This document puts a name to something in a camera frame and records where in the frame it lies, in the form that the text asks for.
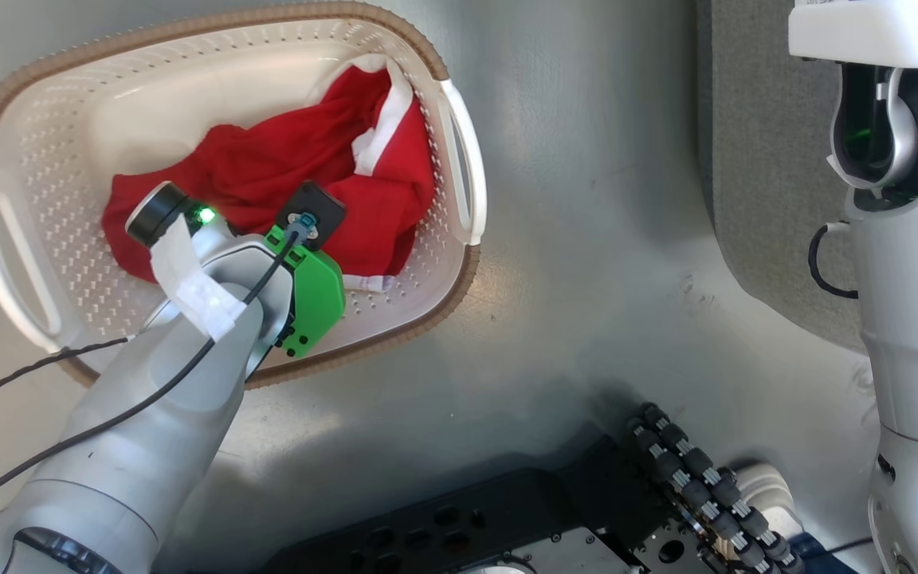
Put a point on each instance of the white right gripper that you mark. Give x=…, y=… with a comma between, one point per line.
x=873, y=32

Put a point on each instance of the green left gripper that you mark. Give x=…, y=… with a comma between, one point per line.
x=317, y=295

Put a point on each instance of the red garment with plain trim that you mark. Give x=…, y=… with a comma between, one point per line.
x=268, y=167

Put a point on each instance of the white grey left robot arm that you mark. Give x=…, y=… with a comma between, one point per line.
x=132, y=446

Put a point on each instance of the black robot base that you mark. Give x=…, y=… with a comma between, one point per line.
x=427, y=526

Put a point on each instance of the white basket with brown rim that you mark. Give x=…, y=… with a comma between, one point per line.
x=52, y=159

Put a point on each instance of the white tape label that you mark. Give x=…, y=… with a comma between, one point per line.
x=188, y=279

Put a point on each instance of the grey fabric sofa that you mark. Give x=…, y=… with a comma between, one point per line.
x=762, y=159

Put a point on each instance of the black roller wheel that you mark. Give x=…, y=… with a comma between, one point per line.
x=698, y=470

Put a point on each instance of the white wheel housing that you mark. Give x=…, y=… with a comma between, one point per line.
x=770, y=490

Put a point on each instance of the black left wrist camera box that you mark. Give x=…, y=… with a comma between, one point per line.
x=314, y=209

